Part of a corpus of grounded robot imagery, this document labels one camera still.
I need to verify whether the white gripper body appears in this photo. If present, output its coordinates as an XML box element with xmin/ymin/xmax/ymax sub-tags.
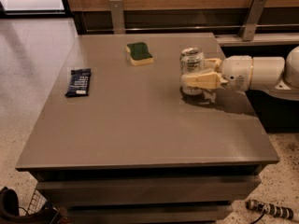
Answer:
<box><xmin>221</xmin><ymin>56</ymin><xmax>253</xmax><ymax>91</ymax></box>

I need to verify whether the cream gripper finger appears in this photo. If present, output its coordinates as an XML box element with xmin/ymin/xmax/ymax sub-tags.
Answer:
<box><xmin>204</xmin><ymin>58</ymin><xmax>222</xmax><ymax>72</ymax></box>
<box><xmin>181</xmin><ymin>71</ymin><xmax>228</xmax><ymax>90</ymax></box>

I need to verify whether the silver 7up soda can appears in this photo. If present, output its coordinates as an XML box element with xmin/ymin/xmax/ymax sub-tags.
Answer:
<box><xmin>180</xmin><ymin>47</ymin><xmax>205</xmax><ymax>95</ymax></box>

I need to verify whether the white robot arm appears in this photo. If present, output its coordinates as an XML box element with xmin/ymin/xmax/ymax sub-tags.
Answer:
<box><xmin>181</xmin><ymin>47</ymin><xmax>299</xmax><ymax>101</ymax></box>

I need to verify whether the green and yellow sponge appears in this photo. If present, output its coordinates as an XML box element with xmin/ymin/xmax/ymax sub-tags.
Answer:
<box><xmin>126</xmin><ymin>42</ymin><xmax>153</xmax><ymax>66</ymax></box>

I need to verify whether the grey drawer cabinet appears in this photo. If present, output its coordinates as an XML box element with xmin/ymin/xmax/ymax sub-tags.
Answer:
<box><xmin>17</xmin><ymin>34</ymin><xmax>278</xmax><ymax>224</ymax></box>

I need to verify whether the dark blue snack bar packet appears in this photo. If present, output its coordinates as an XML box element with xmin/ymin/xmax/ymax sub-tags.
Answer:
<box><xmin>65</xmin><ymin>68</ymin><xmax>92</xmax><ymax>98</ymax></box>

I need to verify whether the right metal wall bracket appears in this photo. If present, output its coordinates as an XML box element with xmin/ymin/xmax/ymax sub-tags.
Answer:
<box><xmin>238</xmin><ymin>0</ymin><xmax>267</xmax><ymax>42</ymax></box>

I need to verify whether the metal wall bracket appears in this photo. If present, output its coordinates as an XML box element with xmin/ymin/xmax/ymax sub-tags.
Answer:
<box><xmin>109</xmin><ymin>0</ymin><xmax>125</xmax><ymax>35</ymax></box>
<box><xmin>238</xmin><ymin>0</ymin><xmax>267</xmax><ymax>42</ymax></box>

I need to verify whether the horizontal metal rail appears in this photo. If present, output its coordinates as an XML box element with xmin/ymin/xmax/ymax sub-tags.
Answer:
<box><xmin>85</xmin><ymin>23</ymin><xmax>299</xmax><ymax>34</ymax></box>

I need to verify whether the left metal wall bracket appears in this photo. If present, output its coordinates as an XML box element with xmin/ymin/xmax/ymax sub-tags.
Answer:
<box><xmin>109</xmin><ymin>0</ymin><xmax>125</xmax><ymax>35</ymax></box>

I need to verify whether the black and white striped handle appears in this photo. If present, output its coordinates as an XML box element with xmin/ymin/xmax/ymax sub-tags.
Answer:
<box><xmin>246</xmin><ymin>199</ymin><xmax>299</xmax><ymax>221</ymax></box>

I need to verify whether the wire mesh basket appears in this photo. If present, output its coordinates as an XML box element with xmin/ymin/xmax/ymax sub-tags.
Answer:
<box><xmin>27</xmin><ymin>189</ymin><xmax>47</xmax><ymax>215</ymax></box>

